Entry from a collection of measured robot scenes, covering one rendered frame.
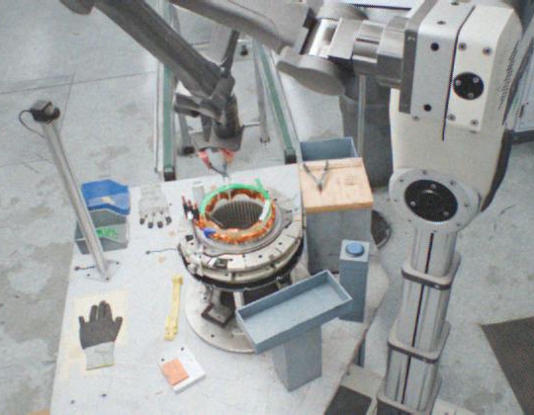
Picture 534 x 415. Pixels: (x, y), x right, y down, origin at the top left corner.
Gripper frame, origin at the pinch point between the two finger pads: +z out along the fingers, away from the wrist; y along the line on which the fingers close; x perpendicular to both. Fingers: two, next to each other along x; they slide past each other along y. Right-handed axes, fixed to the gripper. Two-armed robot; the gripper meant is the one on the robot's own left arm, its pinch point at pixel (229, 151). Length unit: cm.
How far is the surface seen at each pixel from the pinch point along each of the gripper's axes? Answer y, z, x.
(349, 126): -111, 137, 36
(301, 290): 24.2, 20.5, 19.7
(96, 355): 40, 47, -35
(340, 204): -3.9, 26.7, 27.9
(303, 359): 38, 30, 22
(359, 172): -17.2, 30.9, 32.8
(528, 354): 2, 128, 116
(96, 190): -23, 69, -57
